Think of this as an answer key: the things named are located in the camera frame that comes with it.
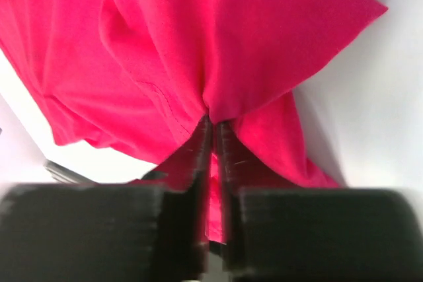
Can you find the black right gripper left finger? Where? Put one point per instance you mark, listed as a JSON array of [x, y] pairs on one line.
[[153, 229]]

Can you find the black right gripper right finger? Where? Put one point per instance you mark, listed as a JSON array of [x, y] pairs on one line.
[[277, 231]]

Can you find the pink t shirt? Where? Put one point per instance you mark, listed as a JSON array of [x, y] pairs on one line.
[[138, 75]]

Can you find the aluminium front rail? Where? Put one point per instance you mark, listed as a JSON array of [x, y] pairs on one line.
[[65, 175]]

